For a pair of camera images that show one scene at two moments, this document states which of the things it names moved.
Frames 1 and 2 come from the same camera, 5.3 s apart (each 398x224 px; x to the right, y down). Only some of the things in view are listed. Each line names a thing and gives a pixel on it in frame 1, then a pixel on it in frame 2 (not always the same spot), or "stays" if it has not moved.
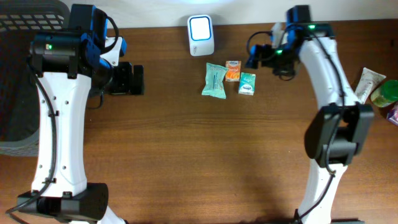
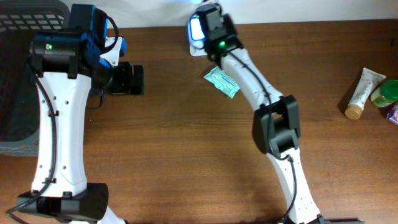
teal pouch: (215, 84) → (223, 81)
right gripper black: (267, 50) → (230, 24)
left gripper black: (124, 83) stays
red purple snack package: (392, 116) stays
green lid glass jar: (385, 94) stays
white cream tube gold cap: (369, 79) stays
